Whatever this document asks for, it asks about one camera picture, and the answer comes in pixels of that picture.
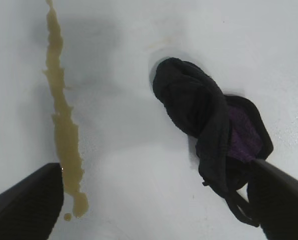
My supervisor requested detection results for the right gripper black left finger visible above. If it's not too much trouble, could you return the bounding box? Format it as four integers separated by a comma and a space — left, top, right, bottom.
0, 162, 65, 240

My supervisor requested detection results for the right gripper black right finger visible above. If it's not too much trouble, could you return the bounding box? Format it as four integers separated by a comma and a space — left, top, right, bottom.
245, 159, 298, 240

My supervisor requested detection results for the black purple cloth rag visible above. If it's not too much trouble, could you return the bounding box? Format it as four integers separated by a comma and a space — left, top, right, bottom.
151, 56, 275, 227

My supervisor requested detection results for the brown liquid spill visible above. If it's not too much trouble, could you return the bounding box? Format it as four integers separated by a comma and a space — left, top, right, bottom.
41, 0, 90, 222

